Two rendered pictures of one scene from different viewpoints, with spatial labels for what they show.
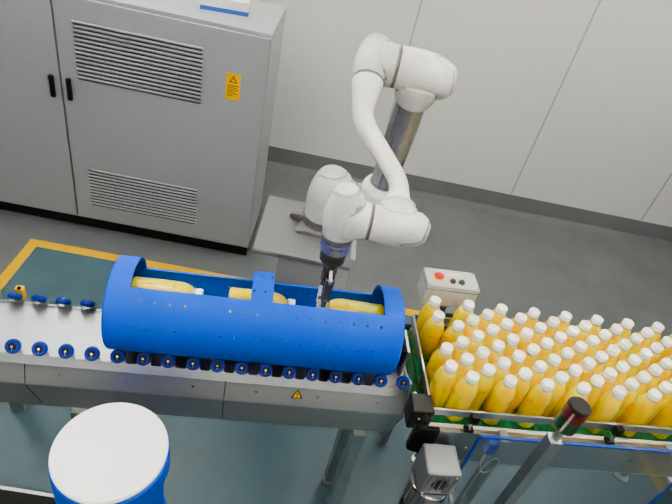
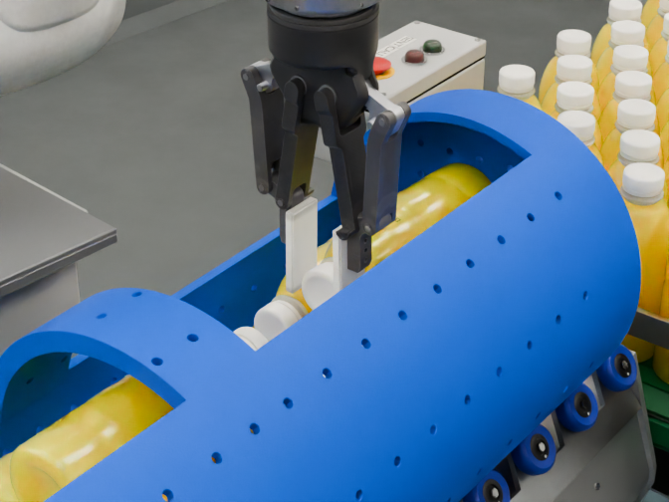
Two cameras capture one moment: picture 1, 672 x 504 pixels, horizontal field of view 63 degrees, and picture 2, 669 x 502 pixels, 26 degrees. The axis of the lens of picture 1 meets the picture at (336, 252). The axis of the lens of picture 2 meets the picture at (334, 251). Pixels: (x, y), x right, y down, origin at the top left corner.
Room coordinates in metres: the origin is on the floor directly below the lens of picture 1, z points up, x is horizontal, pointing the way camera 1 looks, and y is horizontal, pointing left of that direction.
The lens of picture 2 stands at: (0.56, 0.61, 1.75)
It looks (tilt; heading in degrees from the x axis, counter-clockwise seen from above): 31 degrees down; 318
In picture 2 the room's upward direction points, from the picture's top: straight up
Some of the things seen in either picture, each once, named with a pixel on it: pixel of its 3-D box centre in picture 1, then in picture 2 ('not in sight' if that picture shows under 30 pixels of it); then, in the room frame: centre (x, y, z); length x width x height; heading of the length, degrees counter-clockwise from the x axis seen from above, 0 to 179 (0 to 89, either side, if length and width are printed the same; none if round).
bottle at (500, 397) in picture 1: (498, 400); not in sight; (1.20, -0.63, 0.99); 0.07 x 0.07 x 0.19
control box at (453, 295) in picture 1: (447, 288); (399, 96); (1.62, -0.44, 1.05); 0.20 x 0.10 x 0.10; 100
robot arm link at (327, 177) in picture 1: (330, 193); not in sight; (1.87, 0.08, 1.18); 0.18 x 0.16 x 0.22; 94
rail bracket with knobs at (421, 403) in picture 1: (418, 411); not in sight; (1.11, -0.37, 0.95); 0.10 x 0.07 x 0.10; 10
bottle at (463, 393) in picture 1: (462, 396); not in sight; (1.17, -0.50, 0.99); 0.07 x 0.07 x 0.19
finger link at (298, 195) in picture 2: not in sight; (282, 207); (1.29, 0.01, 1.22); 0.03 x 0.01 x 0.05; 10
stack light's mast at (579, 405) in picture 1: (567, 422); not in sight; (1.01, -0.74, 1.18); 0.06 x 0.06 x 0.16
